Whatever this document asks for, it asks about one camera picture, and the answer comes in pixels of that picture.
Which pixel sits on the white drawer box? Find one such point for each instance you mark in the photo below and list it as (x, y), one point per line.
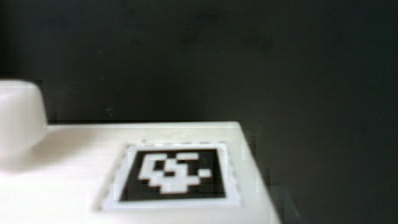
(123, 173)

